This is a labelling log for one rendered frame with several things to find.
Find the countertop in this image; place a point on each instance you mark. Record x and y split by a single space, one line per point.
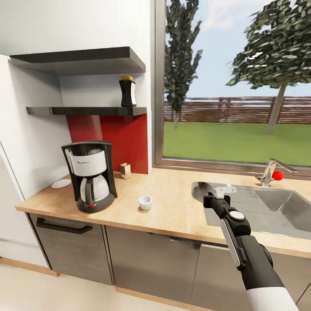
173 210

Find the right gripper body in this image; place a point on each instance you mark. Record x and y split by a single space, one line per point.
213 202

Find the coffee cup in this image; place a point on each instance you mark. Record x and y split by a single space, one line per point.
145 202

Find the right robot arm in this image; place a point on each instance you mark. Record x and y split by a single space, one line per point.
265 289

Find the bottle of coffee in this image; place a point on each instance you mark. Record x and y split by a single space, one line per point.
127 88

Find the fixed window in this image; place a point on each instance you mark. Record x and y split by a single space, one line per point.
231 85

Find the saucer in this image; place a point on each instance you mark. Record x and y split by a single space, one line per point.
61 183

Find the paper coffee filter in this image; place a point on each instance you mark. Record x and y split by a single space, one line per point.
200 189

